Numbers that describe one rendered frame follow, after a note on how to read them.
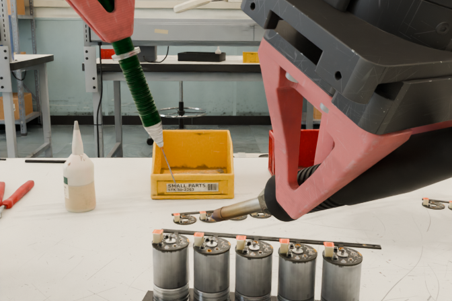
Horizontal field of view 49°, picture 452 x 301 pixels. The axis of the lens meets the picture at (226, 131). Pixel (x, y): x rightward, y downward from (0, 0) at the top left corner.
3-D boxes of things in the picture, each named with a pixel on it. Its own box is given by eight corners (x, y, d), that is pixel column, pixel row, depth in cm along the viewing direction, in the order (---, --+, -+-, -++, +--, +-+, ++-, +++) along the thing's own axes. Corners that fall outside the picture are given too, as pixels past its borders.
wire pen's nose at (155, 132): (151, 146, 30) (142, 124, 29) (168, 140, 30) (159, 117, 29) (153, 152, 28) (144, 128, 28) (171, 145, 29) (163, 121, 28)
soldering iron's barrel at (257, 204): (210, 230, 30) (276, 216, 24) (204, 205, 30) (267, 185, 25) (230, 225, 30) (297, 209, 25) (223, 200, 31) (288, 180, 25)
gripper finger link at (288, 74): (210, 170, 24) (274, -15, 19) (315, 148, 28) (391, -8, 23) (296, 281, 20) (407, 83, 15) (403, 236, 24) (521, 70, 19)
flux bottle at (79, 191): (83, 199, 58) (79, 117, 56) (102, 206, 56) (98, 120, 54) (58, 208, 55) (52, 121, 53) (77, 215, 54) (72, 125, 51)
